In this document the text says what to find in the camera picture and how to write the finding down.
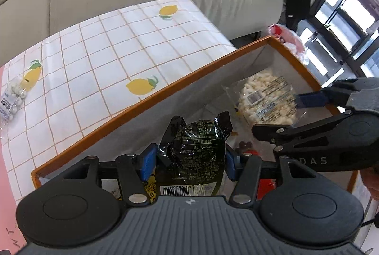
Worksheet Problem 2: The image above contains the clear packet of white balls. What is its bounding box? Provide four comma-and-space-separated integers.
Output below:
0, 77, 32, 129

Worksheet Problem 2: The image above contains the dark green snack packet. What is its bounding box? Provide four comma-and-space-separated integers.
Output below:
155, 112, 233, 198

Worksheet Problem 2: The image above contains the orange rimmed grey fabric box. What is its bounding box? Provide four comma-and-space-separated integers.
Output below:
31, 36, 379, 252

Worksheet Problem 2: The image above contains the person's right hand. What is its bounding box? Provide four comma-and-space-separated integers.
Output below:
360, 168, 379, 200

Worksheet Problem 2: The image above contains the lemon print tablecloth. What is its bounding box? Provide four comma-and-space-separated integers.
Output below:
0, 0, 237, 255

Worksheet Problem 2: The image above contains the yellow noodle snack packet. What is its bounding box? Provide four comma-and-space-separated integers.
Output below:
144, 174, 157, 203

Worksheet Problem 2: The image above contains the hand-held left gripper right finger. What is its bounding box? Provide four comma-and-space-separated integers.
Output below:
225, 151, 320, 205

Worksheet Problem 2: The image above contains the red snack packet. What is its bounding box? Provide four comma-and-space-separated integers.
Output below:
257, 179, 277, 200

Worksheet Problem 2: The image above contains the pink trash bag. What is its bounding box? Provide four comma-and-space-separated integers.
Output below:
267, 23, 310, 64

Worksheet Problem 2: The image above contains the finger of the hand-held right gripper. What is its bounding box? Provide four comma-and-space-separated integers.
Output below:
252, 111, 355, 146
294, 80, 365, 109

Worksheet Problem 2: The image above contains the glass balcony door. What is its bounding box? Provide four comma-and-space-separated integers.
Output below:
296, 0, 379, 81

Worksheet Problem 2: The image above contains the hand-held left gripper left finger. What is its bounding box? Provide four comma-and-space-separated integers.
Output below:
49, 143, 157, 205

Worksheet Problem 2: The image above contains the clear packet of white puffs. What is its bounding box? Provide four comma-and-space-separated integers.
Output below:
223, 67, 308, 127

